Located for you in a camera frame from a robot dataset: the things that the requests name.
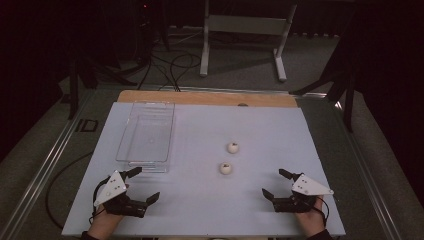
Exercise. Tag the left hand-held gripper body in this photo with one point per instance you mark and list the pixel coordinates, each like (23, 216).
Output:
(115, 195)

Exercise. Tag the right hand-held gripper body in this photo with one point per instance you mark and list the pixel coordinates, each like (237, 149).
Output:
(305, 195)

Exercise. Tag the clear plastic container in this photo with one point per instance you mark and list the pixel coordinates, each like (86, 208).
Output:
(146, 133)

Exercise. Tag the white ping pong ball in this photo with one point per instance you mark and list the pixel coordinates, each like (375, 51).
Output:
(233, 147)
(225, 168)

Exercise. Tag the person's right hand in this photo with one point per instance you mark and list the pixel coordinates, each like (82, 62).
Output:
(310, 220)

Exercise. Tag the person's left hand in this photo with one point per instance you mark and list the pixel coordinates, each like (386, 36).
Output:
(104, 222)

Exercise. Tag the wooden board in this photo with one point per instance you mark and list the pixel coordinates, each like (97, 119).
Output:
(206, 98)

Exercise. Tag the black tripod stand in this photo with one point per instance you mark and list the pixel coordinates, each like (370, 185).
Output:
(343, 86)
(93, 73)

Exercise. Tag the metal floor rail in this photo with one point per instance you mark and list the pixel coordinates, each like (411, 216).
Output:
(43, 166)
(363, 173)

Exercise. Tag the black floor bracket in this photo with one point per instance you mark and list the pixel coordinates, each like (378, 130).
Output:
(86, 125)

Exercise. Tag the white metal desk frame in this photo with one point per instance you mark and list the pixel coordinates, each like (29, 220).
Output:
(245, 25)

